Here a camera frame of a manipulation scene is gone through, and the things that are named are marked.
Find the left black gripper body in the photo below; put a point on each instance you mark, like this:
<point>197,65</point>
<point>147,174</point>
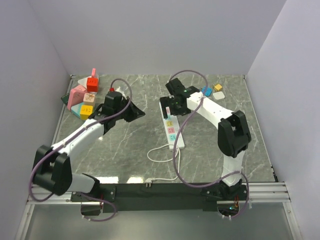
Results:
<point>130,114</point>

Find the white rounded square adapter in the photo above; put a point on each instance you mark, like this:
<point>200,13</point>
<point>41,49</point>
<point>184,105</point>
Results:
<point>218,95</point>

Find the yellow cube socket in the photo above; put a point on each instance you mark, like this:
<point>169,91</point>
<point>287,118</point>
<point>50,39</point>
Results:
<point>86,111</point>

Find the small yellow plug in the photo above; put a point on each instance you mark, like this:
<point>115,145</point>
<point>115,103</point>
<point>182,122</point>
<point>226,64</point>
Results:
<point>218,87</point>

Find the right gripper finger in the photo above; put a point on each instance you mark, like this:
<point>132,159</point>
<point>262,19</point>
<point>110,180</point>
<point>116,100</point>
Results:
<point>177,110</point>
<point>167,101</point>

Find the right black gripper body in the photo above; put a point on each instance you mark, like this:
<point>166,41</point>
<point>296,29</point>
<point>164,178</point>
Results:
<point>172,104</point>

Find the red cube socket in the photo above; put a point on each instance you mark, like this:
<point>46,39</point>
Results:
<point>92,84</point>

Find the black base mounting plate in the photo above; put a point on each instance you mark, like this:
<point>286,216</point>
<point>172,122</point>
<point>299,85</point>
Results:
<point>158,197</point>

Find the pink upright plug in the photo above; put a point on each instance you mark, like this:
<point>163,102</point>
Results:
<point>93,73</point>

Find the teal flat block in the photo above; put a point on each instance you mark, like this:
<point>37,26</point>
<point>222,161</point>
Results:
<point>76,109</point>

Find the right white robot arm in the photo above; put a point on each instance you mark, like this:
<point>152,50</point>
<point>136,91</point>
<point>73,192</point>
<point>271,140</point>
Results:
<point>233,135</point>

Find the blue plug adapter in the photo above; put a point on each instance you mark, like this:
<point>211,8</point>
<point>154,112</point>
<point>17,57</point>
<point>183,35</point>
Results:
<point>207,91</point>

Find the beige cube socket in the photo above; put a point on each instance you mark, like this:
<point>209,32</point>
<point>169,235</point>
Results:
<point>89,99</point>

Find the white triangular adapter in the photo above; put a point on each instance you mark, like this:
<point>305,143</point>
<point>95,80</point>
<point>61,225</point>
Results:
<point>83,82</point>

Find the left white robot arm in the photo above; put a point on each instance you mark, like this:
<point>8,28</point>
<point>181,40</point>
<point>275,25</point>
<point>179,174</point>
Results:
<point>52,164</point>

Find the aluminium rail frame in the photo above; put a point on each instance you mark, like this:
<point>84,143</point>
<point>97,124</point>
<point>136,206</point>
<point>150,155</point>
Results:
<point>258,192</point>

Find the pink rounded socket block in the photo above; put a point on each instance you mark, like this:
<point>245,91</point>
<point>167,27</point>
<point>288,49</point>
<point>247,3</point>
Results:
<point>76,96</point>

